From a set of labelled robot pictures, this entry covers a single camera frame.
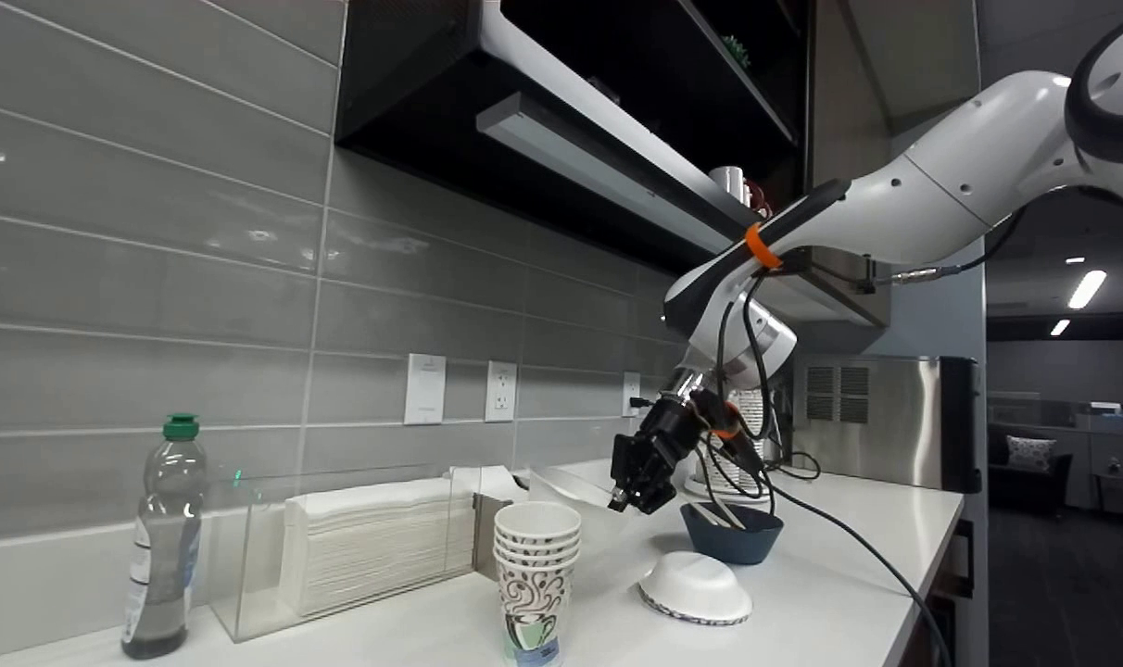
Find long ceiling light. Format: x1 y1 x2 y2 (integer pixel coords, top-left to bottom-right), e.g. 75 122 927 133
1064 268 1113 315

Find printed paper cup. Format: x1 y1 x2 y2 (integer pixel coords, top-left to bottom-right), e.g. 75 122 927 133
495 563 575 667
494 525 586 549
494 540 581 558
494 551 581 575
494 495 586 536

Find white upturned bowl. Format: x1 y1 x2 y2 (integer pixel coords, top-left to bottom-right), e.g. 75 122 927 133
634 549 756 630

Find clear acrylic napkin holder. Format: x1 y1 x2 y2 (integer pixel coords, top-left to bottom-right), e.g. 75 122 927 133
205 469 476 643

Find stainless steel appliance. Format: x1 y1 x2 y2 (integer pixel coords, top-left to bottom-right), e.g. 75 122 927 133
785 353 987 495

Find black overhead cabinet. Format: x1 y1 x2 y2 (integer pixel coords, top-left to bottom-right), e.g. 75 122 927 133
328 0 819 284

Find white outlet with plug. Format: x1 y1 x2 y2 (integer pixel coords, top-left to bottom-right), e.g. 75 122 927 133
616 372 662 420

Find clear bottle green cap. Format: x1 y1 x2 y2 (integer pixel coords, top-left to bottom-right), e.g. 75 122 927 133
117 410 212 664

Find brown tissue box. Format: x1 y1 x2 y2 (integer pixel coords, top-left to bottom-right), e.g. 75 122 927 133
468 463 552 585

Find under-cabinet light bar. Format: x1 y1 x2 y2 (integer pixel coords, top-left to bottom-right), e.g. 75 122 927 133
470 89 736 269

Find dark armchair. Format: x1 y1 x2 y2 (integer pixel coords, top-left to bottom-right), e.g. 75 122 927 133
987 423 1073 517

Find white napkin stack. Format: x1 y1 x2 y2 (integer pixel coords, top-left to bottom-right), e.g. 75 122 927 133
275 479 476 617

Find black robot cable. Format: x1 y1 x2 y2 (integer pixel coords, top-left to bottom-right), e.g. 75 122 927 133
690 269 952 667

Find white cushion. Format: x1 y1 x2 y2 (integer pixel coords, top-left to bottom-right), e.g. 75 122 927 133
1003 428 1058 479

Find light stick pieces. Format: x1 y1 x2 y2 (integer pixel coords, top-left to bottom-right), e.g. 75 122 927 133
700 495 749 533

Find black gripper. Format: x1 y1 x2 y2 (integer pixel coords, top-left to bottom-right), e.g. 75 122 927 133
602 390 726 517

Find orange strap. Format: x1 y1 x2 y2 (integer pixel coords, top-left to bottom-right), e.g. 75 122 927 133
736 222 785 279

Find blue bowl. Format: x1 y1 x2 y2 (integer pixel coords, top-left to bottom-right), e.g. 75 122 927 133
679 495 785 569

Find large white wall plate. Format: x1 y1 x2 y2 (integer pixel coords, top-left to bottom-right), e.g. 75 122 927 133
400 353 449 427

